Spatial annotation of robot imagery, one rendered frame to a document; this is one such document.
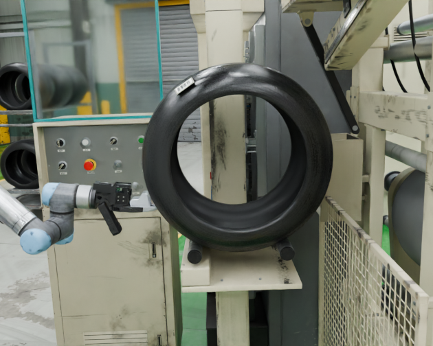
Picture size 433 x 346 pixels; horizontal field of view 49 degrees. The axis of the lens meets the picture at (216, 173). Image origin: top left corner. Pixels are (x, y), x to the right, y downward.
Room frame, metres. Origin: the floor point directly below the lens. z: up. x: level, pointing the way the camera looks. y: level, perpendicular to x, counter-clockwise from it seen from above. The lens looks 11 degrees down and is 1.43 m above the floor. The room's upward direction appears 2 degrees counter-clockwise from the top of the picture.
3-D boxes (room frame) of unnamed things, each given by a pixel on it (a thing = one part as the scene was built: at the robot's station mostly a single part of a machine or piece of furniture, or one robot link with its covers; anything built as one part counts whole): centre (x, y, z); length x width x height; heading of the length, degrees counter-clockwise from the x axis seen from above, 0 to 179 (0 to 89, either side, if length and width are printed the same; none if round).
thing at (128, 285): (2.19, 0.49, 0.63); 0.56 x 0.41 x 1.27; 90
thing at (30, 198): (5.32, 1.87, 0.96); 1.36 x 0.71 x 1.92; 165
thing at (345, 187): (1.75, -0.45, 1.05); 0.20 x 0.15 x 0.30; 0
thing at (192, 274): (1.53, 0.07, 0.84); 0.36 x 0.09 x 0.06; 0
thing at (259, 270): (1.53, -0.07, 0.80); 0.37 x 0.36 x 0.02; 90
